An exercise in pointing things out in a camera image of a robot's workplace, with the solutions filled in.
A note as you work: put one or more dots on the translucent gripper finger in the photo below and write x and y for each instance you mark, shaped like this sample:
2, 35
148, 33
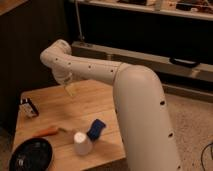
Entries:
70, 89

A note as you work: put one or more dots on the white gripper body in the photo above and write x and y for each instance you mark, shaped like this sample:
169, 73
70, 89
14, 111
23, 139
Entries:
62, 77

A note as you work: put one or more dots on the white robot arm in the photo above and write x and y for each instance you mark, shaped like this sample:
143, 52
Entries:
139, 102

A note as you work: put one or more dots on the blue eraser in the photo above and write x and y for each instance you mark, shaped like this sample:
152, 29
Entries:
95, 130

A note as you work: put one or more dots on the metal vertical pole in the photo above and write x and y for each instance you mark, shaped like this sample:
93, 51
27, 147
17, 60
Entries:
81, 36

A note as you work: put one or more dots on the orange carrot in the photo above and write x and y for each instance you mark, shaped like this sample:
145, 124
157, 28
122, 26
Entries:
52, 130

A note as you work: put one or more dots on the black white small box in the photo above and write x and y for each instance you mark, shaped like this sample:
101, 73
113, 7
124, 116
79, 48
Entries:
29, 108

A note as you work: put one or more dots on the black round plate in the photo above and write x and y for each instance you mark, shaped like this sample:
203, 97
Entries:
34, 154

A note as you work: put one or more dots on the cluttered upper shelf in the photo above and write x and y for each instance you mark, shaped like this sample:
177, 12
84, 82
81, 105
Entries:
156, 7

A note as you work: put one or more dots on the black case handle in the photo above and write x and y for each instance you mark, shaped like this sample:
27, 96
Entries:
188, 64

